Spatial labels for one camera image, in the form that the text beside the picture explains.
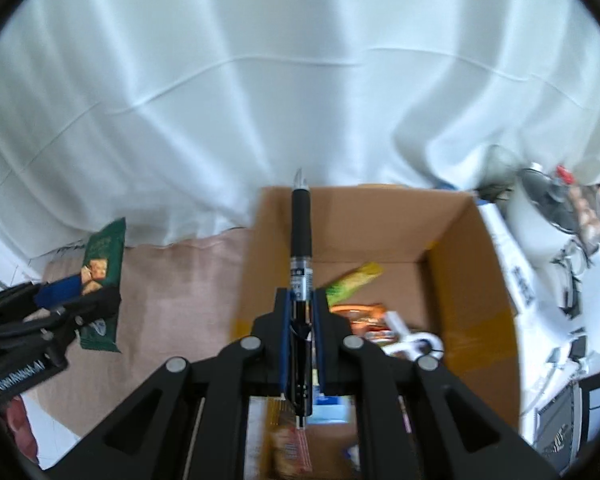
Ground white rice cooker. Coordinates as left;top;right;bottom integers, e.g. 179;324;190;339
505;162;581;261

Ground yellow green toy packet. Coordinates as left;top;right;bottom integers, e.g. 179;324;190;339
325;261;385;306

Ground person's red clothing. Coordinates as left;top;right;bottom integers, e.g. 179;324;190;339
2;395;41;471

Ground green snack packet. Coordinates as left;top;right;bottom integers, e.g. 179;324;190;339
75;217;127;353

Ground red yellow snack packet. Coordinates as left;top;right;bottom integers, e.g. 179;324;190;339
267;400;313;478

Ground glass jar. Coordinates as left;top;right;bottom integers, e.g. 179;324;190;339
477;145;523;201

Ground white printed carton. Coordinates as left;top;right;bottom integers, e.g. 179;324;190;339
475;200;561;321

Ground black cable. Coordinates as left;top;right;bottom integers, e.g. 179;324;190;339
550;240;588;318

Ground pale tissue pack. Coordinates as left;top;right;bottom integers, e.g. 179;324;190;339
312;395;353;426

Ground black device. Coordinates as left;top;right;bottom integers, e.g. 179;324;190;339
535;375;586;456

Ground beige cloth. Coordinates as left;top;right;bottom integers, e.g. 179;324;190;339
20;227;253;441

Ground black pen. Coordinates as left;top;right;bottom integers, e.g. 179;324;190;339
287;169;315;428

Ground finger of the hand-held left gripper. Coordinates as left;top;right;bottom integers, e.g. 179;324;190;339
0;287;123;357
0;274;88;329

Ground white curtain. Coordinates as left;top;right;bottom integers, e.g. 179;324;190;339
0;0;600;267

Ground cardboard box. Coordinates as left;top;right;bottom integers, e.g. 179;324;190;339
230;184;523;480

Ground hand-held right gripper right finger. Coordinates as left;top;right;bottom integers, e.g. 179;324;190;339
312;287;556;480

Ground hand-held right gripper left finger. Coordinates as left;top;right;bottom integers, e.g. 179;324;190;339
45;287;293;480

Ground brown eggs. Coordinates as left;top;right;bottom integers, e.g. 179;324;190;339
565;180;600;241

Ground white plastic tool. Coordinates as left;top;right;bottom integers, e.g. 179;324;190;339
382;310;446;361

